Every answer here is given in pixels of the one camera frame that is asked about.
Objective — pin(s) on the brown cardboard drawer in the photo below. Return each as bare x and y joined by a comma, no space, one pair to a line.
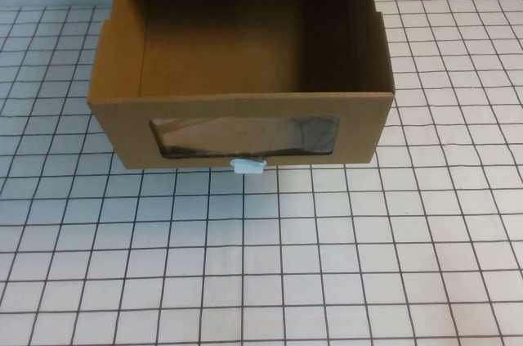
122,137

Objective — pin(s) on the white grid tablecloth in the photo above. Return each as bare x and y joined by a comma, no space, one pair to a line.
261,260

